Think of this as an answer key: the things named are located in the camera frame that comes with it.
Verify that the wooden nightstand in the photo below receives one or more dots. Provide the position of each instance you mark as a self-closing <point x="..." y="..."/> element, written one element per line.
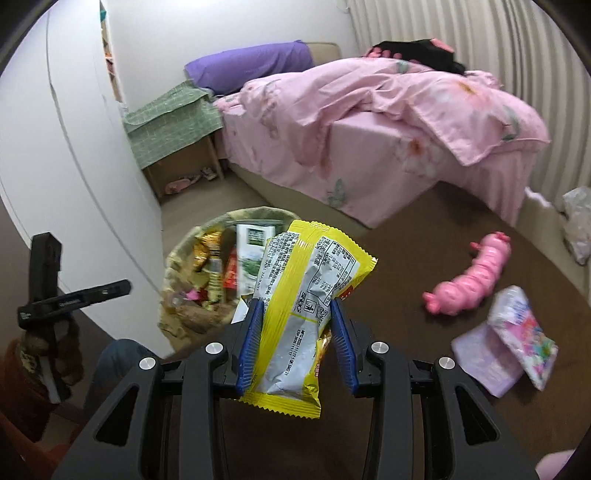
<point x="184" y="161"/>

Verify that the white plastic bag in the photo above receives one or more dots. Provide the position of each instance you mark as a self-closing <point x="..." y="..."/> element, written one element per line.
<point x="577" y="226"/>

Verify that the pink floral duvet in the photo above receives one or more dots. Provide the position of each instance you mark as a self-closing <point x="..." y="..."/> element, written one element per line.
<point x="369" y="97"/>

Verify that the red snack packet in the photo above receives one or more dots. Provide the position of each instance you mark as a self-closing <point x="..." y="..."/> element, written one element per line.
<point x="233" y="270"/>

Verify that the green checked cloth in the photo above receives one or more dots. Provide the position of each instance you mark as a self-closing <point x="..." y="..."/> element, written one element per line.
<point x="171" y="120"/>

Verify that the pink slipper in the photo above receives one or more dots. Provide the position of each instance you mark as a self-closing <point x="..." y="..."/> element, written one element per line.
<point x="179" y="186"/>

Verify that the colourful tissue packet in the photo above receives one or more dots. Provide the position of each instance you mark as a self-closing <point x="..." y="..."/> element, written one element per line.
<point x="521" y="332"/>

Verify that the pink cloth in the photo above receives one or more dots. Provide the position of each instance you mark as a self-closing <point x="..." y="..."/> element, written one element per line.
<point x="558" y="466"/>

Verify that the bin with yellow liner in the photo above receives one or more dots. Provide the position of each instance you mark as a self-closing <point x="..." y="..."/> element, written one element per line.
<point x="178" y="277"/>

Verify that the white wardrobe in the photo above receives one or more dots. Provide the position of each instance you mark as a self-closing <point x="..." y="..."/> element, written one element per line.
<point x="55" y="138"/>

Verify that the yellow snack packet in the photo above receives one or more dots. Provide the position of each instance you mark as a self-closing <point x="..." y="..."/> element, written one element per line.
<point x="295" y="286"/>

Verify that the pale purple packet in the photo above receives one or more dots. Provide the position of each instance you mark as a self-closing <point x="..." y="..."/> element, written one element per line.
<point x="485" y="364"/>

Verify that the person's blue jeans leg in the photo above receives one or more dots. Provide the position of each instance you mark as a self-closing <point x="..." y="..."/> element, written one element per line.
<point x="120" y="369"/>

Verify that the green and white carton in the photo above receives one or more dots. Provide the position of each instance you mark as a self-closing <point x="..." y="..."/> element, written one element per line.
<point x="251" y="249"/>

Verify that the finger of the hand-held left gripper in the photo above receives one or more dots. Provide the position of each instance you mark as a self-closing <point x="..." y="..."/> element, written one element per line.
<point x="92" y="295"/>

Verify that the white shoe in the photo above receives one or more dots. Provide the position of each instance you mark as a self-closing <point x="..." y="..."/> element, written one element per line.
<point x="208" y="173"/>

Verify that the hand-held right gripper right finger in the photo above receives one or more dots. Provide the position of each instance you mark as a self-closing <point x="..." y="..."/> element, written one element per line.
<point x="344" y="350"/>

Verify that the purple pillow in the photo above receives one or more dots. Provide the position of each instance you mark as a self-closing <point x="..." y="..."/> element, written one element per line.
<point x="249" y="64"/>

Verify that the golden snack packet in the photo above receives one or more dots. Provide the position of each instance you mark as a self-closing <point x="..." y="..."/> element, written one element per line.
<point x="205" y="249"/>

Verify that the person's left hand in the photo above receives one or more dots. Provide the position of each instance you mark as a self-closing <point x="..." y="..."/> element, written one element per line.
<point x="69" y="350"/>

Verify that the open shelf with items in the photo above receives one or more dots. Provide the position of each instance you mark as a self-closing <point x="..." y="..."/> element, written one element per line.
<point x="113" y="55"/>

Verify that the bed with pink sheet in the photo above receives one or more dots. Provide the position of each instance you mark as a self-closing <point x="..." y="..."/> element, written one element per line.
<point x="369" y="175"/>

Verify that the pink plush caterpillar toy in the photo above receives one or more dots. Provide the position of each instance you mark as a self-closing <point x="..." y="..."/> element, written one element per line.
<point x="466" y="281"/>

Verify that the person's left forearm red sleeve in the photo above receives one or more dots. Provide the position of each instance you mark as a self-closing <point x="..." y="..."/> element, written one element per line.
<point x="18" y="415"/>

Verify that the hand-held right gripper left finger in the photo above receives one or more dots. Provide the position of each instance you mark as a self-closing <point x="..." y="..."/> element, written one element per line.
<point x="249" y="346"/>

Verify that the black cloth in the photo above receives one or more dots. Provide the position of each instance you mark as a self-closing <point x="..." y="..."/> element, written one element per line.
<point x="429" y="53"/>

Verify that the white pleated curtain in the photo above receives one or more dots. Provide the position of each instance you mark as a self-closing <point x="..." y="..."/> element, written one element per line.
<point x="485" y="37"/>

